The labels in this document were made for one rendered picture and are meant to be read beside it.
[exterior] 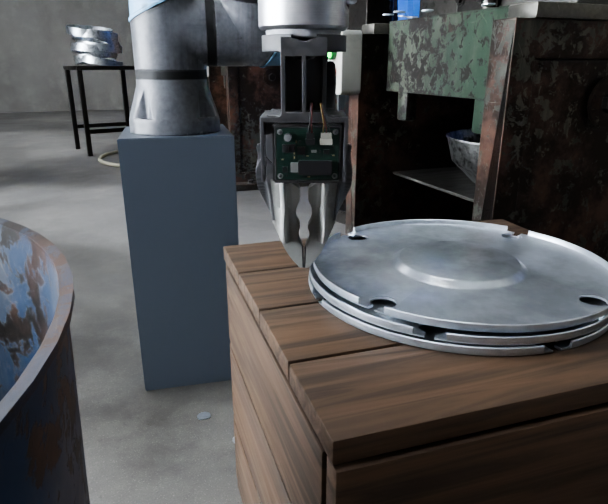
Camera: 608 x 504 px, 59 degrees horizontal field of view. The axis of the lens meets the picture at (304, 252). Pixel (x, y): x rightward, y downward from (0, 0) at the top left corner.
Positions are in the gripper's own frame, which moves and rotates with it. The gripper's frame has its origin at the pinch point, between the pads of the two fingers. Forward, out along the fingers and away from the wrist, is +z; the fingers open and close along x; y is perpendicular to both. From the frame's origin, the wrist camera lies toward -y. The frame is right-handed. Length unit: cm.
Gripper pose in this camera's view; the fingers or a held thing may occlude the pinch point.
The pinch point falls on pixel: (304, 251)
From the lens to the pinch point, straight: 53.9
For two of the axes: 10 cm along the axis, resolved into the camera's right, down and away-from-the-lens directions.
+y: 0.0, 3.3, -9.4
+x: 10.0, 0.0, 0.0
